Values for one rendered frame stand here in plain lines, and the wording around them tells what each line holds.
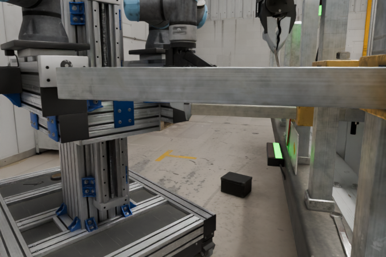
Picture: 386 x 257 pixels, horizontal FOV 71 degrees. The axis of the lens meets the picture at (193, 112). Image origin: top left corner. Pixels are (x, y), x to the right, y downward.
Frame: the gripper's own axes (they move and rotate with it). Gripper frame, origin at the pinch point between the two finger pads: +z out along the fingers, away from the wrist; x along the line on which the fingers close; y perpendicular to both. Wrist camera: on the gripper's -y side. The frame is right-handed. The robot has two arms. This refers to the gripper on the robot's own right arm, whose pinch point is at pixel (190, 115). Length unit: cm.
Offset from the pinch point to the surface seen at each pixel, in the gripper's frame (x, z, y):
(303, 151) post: -2.3, 8.8, -30.9
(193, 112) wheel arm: 1.4, -1.3, -1.2
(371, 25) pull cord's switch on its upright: -284, -61, -138
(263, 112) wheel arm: 1.4, -2.0, -20.1
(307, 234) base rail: 30.9, 12.4, -27.1
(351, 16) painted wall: -779, -152, -253
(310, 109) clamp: 4.9, -3.7, -30.6
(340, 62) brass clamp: 29.9, -14.3, -29.7
